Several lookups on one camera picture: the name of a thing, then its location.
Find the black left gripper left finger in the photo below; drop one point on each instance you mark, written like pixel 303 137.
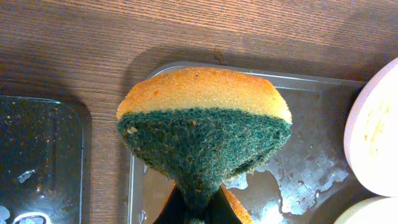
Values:
pixel 174 210

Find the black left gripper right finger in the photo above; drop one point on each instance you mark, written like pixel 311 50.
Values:
pixel 219 210

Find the yellow green sponge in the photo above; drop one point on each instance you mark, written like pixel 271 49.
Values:
pixel 203 126

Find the white plate with sauce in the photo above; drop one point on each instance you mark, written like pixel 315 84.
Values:
pixel 376 210

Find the pink plate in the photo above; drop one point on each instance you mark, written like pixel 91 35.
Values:
pixel 370 137

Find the brown plastic tray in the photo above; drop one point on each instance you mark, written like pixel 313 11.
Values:
pixel 309 179

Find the black water tray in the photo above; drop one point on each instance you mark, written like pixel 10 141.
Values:
pixel 45 161

